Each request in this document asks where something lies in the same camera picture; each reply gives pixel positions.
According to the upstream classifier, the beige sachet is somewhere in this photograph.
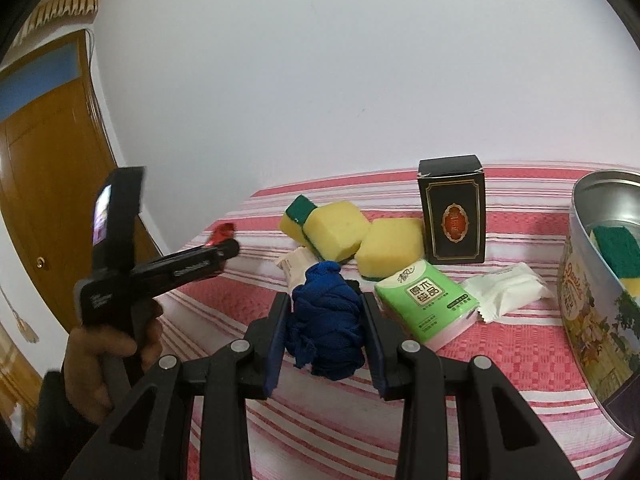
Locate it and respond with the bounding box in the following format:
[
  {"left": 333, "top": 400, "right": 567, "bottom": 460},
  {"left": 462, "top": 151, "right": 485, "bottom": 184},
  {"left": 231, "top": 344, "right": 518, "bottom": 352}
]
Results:
[{"left": 276, "top": 246, "right": 321, "bottom": 294}]

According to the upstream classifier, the white wipes packet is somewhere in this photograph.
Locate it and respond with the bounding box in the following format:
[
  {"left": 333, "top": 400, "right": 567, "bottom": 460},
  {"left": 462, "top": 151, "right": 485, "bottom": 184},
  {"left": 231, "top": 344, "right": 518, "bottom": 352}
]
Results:
[{"left": 460, "top": 262, "right": 557, "bottom": 325}]

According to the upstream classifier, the fringed curtain valance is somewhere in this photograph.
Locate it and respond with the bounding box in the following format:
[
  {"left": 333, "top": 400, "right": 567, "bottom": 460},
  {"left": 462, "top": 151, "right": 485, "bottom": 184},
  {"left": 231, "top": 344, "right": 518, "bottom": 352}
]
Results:
[{"left": 22, "top": 0, "right": 99, "bottom": 36}]

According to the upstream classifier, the person's left hand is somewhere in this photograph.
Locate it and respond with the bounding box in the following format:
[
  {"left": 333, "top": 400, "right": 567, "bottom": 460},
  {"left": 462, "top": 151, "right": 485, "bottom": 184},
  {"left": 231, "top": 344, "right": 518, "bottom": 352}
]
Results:
[{"left": 65, "top": 304, "right": 164, "bottom": 426}]

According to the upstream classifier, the person's left forearm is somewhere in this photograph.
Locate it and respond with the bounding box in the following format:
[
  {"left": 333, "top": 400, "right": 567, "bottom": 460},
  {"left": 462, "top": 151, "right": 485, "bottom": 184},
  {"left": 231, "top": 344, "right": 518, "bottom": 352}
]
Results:
[{"left": 0, "top": 370, "right": 118, "bottom": 480}]

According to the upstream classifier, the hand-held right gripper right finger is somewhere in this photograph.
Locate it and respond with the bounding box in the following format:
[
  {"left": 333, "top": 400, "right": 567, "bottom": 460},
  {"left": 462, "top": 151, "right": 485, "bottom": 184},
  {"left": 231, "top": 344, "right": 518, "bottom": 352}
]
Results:
[{"left": 359, "top": 291, "right": 566, "bottom": 480}]

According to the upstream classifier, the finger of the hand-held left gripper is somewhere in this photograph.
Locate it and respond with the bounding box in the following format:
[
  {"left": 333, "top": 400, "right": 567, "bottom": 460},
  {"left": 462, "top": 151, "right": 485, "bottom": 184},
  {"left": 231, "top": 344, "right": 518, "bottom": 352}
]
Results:
[{"left": 197, "top": 238, "right": 241, "bottom": 273}]

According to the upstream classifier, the wooden cabinet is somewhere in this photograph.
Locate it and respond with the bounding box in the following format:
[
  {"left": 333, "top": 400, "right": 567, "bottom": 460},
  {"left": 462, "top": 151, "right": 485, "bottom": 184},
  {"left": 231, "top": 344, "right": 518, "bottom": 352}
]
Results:
[{"left": 0, "top": 320, "right": 44, "bottom": 443}]

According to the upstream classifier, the blue cloth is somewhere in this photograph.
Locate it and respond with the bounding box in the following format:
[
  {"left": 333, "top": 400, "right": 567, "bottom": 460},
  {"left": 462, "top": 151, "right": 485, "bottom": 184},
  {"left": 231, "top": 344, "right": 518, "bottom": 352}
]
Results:
[{"left": 285, "top": 260, "right": 365, "bottom": 378}]

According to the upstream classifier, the yellow green sponge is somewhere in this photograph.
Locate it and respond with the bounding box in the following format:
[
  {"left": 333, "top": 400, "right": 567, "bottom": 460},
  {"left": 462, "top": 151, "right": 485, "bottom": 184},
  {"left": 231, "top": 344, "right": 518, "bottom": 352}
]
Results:
[
  {"left": 587, "top": 225, "right": 640, "bottom": 307},
  {"left": 301, "top": 201, "right": 371, "bottom": 264},
  {"left": 354, "top": 217, "right": 426, "bottom": 283},
  {"left": 279, "top": 196, "right": 321, "bottom": 239}
]

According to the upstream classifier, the tassel cord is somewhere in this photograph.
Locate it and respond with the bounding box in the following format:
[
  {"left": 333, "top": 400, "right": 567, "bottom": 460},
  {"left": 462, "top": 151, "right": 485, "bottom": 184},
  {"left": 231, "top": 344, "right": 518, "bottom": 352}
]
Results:
[{"left": 0, "top": 284, "right": 41, "bottom": 344}]

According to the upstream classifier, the red foil packet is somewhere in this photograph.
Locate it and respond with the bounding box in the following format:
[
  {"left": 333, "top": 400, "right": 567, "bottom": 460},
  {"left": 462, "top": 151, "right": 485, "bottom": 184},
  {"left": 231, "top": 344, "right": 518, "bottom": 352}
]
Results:
[{"left": 206, "top": 222, "right": 236, "bottom": 249}]

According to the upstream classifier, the green tissue pack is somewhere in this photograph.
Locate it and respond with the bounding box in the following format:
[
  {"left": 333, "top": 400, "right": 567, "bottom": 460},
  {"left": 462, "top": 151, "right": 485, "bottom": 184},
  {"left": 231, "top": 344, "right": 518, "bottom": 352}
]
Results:
[{"left": 374, "top": 261, "right": 481, "bottom": 353}]

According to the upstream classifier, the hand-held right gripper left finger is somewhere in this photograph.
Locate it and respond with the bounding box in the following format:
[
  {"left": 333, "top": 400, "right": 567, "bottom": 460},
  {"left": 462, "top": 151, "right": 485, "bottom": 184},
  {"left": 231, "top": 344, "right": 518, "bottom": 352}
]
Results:
[{"left": 62, "top": 292, "right": 293, "bottom": 480}]

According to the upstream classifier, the printed metal tin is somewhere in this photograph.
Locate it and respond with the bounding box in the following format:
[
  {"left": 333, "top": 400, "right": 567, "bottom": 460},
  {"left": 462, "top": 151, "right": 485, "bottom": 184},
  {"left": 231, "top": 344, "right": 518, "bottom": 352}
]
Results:
[{"left": 557, "top": 169, "right": 640, "bottom": 437}]

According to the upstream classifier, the red striped blanket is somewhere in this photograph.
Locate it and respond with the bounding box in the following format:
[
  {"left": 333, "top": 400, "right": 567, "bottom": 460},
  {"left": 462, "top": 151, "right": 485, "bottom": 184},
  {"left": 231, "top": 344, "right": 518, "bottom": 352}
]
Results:
[{"left": 150, "top": 161, "right": 640, "bottom": 480}]

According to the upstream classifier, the black patterned box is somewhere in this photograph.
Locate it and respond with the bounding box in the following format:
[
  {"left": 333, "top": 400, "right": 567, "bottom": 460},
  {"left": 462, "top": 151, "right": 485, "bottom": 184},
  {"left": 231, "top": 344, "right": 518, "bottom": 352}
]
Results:
[{"left": 417, "top": 156, "right": 487, "bottom": 265}]

